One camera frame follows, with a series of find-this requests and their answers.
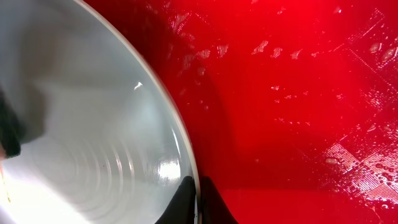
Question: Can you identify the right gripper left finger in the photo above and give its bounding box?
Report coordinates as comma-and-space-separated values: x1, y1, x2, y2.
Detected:
155, 176, 196, 224

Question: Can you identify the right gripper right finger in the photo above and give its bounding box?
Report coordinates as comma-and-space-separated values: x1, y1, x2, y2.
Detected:
200, 177, 238, 224

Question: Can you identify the blue plate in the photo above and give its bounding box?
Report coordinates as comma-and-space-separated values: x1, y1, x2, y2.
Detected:
1, 1, 201, 223

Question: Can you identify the red plastic tray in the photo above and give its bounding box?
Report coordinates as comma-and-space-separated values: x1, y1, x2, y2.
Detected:
90, 0, 397, 223

